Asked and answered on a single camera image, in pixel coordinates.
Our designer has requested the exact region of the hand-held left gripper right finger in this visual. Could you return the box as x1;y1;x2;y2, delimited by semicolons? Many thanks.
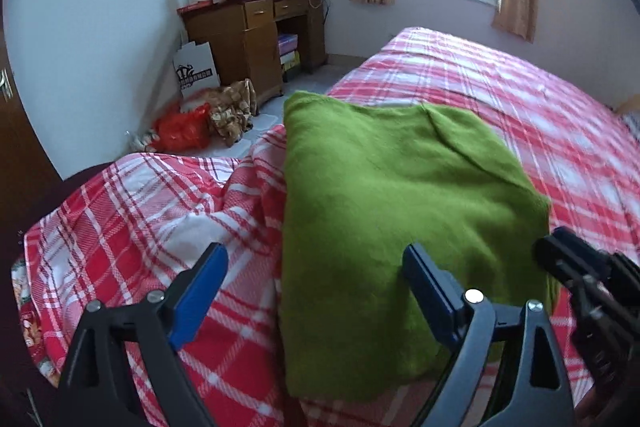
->
401;243;575;427

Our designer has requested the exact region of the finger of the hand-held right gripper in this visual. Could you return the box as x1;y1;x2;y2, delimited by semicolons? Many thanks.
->
534;237;612;290
550;226;640;279

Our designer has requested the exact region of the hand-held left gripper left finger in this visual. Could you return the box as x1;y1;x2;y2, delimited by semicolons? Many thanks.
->
56;242;230;427

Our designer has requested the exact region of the green striped knit sweater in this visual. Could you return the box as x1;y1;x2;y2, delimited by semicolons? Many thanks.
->
280;90;554;401

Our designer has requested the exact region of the red plaid blanket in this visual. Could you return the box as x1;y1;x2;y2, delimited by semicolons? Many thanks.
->
22;26;640;427

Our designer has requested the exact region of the floral bed sheet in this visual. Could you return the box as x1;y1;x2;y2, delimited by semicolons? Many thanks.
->
11;254;68;385

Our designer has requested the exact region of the red plastic bag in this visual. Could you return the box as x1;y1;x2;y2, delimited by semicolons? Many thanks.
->
153;102;213;154

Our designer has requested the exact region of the brown patterned cloth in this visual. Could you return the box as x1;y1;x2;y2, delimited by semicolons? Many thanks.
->
206;78;259;148

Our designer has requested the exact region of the white paper bag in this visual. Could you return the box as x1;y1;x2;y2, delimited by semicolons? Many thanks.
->
172;40;222;102

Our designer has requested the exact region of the wooden door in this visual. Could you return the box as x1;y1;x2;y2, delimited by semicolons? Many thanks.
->
0;52;63;208

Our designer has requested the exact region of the wooden desk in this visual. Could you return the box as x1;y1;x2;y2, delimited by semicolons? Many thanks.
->
176;0;329;108

